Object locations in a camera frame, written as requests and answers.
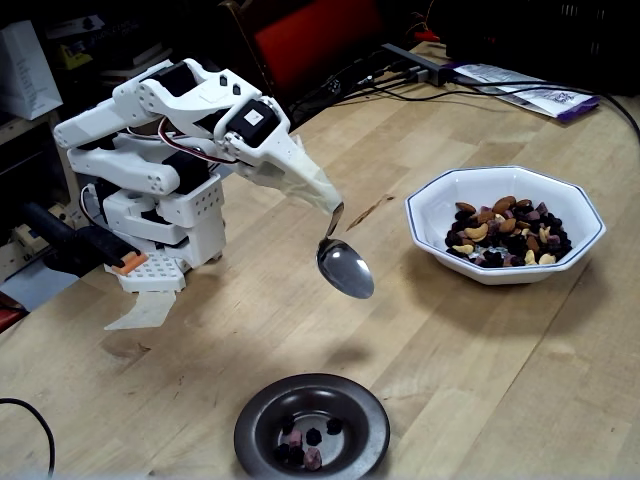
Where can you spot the white octagonal bowl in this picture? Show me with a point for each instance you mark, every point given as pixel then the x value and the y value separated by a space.
pixel 435 195

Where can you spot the white paper bag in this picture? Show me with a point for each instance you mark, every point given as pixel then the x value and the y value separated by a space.
pixel 25 70

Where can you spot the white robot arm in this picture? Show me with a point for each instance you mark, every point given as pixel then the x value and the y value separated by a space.
pixel 125 165

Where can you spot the masking tape strip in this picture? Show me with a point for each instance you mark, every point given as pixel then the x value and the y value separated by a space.
pixel 145 312

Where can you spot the red chair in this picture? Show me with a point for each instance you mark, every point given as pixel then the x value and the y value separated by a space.
pixel 310 40

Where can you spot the scooped dried fruit pieces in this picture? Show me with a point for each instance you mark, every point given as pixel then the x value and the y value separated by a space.
pixel 312 436

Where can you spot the purple white package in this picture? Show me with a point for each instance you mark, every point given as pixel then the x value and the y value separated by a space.
pixel 550 97

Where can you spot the black bar clamp orange pad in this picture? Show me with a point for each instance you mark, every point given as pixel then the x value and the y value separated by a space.
pixel 75 240

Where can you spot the beige masking tape wrap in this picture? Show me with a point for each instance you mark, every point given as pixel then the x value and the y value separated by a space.
pixel 315 185

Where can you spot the grey USB hub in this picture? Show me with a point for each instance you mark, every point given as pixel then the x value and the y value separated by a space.
pixel 425 70

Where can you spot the bent metal spoon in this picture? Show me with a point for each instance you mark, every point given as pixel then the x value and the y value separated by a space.
pixel 345 270

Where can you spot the brown round plate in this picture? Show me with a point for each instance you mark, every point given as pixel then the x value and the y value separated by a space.
pixel 260 425

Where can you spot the nut and dried fruit mix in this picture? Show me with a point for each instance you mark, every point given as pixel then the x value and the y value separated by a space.
pixel 500 235

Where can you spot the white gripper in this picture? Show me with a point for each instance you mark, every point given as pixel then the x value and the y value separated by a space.
pixel 285 161

